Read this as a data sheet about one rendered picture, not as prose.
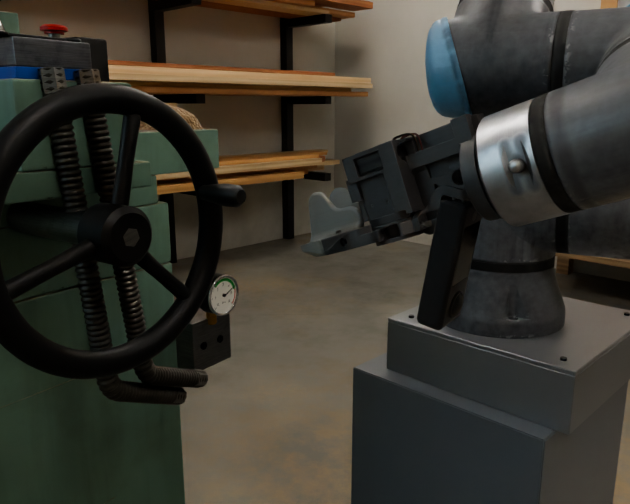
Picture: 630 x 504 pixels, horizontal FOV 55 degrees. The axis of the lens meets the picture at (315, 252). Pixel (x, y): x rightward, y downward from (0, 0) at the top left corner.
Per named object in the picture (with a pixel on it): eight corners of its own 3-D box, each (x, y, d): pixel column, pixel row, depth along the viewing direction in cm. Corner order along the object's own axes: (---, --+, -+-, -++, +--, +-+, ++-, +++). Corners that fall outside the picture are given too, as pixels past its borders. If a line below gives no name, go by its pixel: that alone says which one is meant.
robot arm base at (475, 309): (475, 288, 104) (478, 231, 101) (587, 315, 90) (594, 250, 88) (404, 314, 91) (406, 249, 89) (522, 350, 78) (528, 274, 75)
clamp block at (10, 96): (18, 173, 60) (7, 77, 58) (-47, 165, 68) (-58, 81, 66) (140, 162, 72) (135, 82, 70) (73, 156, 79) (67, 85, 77)
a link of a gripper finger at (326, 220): (290, 203, 62) (362, 176, 56) (307, 259, 62) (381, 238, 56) (269, 207, 59) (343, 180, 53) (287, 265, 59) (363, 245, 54)
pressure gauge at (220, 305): (210, 333, 90) (208, 279, 88) (192, 327, 92) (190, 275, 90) (240, 321, 94) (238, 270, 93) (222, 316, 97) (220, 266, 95)
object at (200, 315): (195, 374, 92) (193, 324, 90) (143, 355, 99) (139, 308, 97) (234, 356, 99) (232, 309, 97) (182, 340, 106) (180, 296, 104)
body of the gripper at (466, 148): (378, 155, 59) (495, 111, 51) (404, 241, 59) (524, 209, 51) (333, 162, 53) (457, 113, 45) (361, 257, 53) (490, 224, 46)
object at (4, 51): (16, 78, 60) (9, 18, 58) (-38, 81, 66) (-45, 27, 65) (127, 82, 70) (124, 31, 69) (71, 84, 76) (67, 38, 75)
